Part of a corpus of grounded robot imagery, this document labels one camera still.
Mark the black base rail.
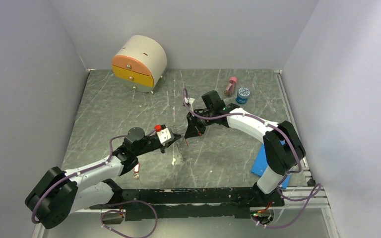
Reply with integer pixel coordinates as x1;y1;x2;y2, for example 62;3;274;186
91;187;285;221

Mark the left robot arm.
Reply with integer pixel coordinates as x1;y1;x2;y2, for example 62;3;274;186
25;125;181;229

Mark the blue foam sheet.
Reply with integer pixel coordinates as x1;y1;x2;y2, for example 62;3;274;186
251;145;289;194

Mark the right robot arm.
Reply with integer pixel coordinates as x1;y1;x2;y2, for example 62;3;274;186
183;88;306;206

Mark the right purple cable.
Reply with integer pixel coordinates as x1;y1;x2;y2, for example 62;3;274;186
182;88;322;230

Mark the key with red label fob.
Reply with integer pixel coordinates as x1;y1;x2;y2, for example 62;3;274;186
133;163;140;180

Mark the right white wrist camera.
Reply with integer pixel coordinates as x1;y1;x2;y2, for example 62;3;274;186
184;97;195;112

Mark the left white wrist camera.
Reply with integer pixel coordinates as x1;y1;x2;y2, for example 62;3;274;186
154;124;174;146

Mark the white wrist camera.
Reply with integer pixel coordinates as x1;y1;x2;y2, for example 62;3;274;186
154;124;174;146
184;97;195;112

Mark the pink capped brown vial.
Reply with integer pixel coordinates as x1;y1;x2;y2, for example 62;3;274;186
224;76;237;97

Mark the blue round tin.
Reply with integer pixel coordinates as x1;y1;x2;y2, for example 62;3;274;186
236;87;250;104

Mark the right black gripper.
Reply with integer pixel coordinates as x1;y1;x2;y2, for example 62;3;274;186
185;109;215;139

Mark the purple cable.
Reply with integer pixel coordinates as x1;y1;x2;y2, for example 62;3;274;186
31;129;159;238
182;88;322;230

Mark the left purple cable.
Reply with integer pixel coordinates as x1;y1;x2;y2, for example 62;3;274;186
31;129;159;238

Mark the aluminium frame rail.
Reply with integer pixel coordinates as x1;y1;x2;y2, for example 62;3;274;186
40;187;331;214

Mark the round beige drawer box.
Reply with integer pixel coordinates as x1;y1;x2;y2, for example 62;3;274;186
111;35;167;94

